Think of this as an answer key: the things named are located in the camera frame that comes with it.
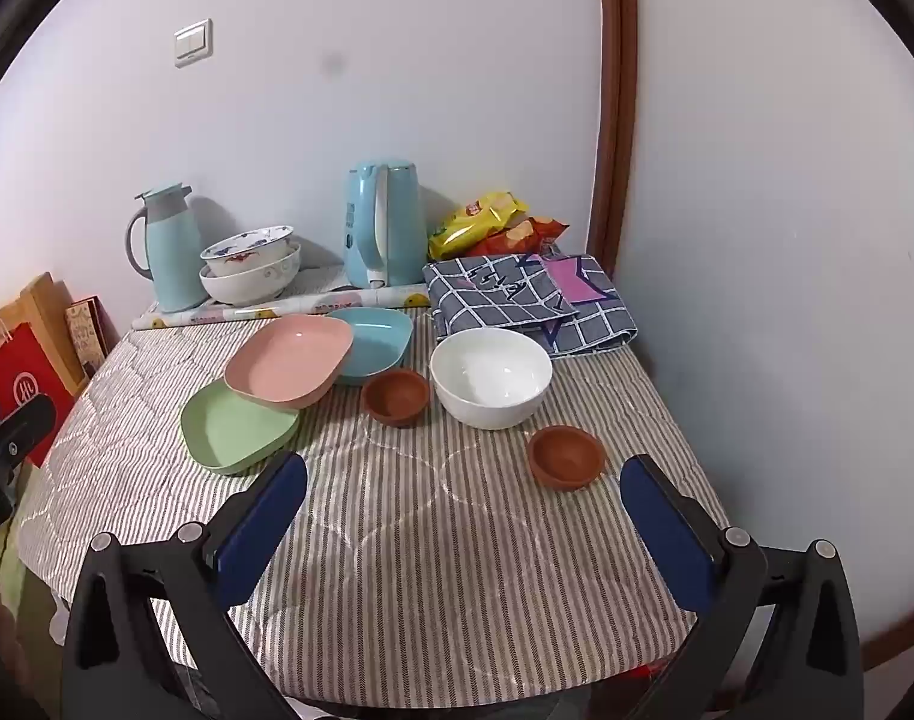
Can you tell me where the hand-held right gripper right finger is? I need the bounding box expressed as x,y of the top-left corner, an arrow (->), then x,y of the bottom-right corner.
620,454 -> 867,720

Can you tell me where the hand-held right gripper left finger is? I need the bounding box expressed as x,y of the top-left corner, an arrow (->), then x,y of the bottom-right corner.
61,452 -> 308,720

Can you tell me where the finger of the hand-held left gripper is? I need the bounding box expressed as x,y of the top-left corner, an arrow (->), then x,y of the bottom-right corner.
0,392 -> 57,470

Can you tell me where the green plate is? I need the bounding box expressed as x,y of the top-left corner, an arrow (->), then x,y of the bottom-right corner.
181,379 -> 302,476

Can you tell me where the small brown bowl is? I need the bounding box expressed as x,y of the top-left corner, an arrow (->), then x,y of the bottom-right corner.
526,425 -> 606,494
361,369 -> 431,429

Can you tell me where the pink plate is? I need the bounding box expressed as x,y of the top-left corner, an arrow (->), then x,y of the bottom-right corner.
224,315 -> 355,412

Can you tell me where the blue plate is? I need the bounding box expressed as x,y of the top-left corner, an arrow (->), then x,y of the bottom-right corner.
325,307 -> 415,387

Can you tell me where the white ceramic bowl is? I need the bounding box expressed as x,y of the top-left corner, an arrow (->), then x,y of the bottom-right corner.
430,327 -> 554,431

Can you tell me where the red paper bag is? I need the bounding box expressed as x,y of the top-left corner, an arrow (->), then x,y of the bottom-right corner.
0,311 -> 75,466

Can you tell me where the pale green cloth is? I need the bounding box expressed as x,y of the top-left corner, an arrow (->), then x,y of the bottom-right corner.
0,465 -> 71,650

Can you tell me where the brown patterned box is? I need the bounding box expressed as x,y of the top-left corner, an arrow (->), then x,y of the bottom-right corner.
65,296 -> 111,380

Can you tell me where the brown paper bag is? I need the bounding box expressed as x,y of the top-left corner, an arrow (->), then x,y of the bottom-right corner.
0,272 -> 90,398

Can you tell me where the grey striped quilt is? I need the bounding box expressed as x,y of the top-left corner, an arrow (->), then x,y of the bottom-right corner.
14,307 -> 732,702

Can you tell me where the white printed plastic sheet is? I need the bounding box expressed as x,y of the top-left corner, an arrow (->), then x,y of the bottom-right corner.
131,270 -> 433,332

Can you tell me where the light blue thermos jug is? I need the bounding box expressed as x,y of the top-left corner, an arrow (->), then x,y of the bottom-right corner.
124,184 -> 209,314

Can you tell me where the grey swirl patterned white bowl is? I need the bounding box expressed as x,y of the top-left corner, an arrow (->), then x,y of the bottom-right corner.
199,241 -> 302,308

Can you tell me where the floral patterned white bowl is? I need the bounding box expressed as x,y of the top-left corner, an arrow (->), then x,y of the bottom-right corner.
200,225 -> 296,278

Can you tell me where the grey checked folded cloth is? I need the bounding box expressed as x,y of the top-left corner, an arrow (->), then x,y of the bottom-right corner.
422,253 -> 639,359

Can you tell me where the red chip bag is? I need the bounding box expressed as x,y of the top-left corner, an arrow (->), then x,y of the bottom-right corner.
464,216 -> 570,260

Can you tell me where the light blue electric kettle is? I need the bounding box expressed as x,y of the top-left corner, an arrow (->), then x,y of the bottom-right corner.
343,160 -> 428,290

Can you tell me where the yellow chip bag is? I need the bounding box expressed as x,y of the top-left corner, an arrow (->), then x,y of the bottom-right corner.
427,191 -> 529,262

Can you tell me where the white light switch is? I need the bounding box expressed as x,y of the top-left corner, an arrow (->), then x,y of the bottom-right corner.
173,19 -> 215,68

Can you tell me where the brown wooden door frame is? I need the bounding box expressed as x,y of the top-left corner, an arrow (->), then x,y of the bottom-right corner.
586,0 -> 639,278

